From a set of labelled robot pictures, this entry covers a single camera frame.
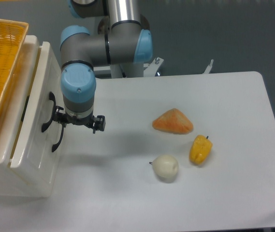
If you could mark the white metal bracket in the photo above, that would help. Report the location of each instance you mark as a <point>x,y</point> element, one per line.
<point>209,67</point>

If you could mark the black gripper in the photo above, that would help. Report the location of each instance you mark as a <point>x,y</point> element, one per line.
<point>92,122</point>

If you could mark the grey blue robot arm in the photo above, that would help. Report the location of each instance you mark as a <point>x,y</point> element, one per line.
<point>126,42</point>

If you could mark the white drawer cabinet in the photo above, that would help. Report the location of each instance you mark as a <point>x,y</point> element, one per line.
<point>13,113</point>

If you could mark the black lower drawer handle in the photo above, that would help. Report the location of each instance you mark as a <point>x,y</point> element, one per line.
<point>55,146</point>

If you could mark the white top drawer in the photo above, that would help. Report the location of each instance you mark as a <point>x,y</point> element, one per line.
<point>33,160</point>

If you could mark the white pear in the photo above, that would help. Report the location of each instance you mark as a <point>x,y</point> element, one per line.
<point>165,167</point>

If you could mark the orange triangular bread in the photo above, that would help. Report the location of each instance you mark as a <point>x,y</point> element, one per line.
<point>173,121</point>

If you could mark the yellow bell pepper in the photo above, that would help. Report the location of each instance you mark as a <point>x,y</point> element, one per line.
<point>200,150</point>

